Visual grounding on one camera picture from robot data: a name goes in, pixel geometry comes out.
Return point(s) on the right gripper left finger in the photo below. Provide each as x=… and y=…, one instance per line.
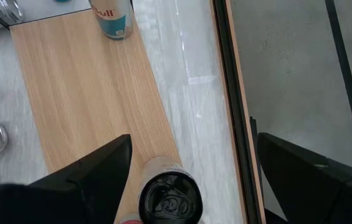
x=69, y=202

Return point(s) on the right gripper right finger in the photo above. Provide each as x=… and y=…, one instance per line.
x=319, y=193

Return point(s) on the Celsius Peach Vibe can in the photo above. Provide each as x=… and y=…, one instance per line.
x=169, y=196

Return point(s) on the silver blue Red Bull can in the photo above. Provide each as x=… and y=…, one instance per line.
x=113, y=21

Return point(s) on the wooden shelf black metal frame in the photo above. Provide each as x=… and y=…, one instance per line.
x=85, y=93

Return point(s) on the black metal table frame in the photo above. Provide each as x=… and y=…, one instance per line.
x=230, y=93

